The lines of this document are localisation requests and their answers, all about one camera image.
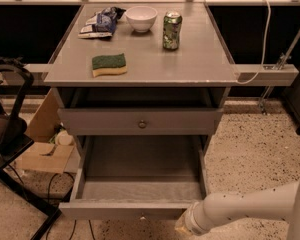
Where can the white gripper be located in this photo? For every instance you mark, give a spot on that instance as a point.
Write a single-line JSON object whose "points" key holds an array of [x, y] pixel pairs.
{"points": [[191, 220]]}

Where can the grey drawer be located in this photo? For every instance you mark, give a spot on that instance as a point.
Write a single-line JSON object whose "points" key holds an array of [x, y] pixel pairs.
{"points": [[141, 111], [137, 177]]}

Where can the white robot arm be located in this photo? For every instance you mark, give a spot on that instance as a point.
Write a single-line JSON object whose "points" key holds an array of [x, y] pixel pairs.
{"points": [[278, 203]]}

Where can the grey top drawer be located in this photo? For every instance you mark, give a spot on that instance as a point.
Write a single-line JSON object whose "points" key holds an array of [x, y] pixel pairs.
{"points": [[141, 111]]}

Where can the grey drawer cabinet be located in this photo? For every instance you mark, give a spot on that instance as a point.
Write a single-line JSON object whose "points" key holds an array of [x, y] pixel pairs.
{"points": [[199, 62]]}

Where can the white roll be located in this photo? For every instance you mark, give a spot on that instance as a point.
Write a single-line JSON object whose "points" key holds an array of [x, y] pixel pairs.
{"points": [[64, 139]]}

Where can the cardboard box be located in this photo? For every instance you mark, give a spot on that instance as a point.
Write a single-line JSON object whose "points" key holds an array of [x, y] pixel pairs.
{"points": [[45, 155]]}

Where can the green yellow sponge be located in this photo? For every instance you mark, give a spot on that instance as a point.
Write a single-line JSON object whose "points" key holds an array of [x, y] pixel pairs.
{"points": [[109, 65]]}

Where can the metal diagonal strut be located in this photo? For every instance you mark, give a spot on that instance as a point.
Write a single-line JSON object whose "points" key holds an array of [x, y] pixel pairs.
{"points": [[278, 66]]}

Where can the black chair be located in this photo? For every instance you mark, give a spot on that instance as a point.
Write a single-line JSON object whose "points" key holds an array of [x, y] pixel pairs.
{"points": [[13, 142]]}

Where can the green soda can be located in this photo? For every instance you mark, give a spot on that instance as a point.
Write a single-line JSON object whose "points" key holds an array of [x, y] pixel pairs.
{"points": [[172, 23]]}

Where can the white ceramic bowl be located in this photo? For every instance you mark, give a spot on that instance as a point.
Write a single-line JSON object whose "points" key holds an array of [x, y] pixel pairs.
{"points": [[141, 18]]}

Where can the blue chip bag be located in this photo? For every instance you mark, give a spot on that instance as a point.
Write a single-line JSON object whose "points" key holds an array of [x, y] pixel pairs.
{"points": [[102, 24]]}

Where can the grey horizontal rail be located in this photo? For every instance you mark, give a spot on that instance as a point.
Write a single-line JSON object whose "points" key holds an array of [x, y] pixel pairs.
{"points": [[245, 74]]}

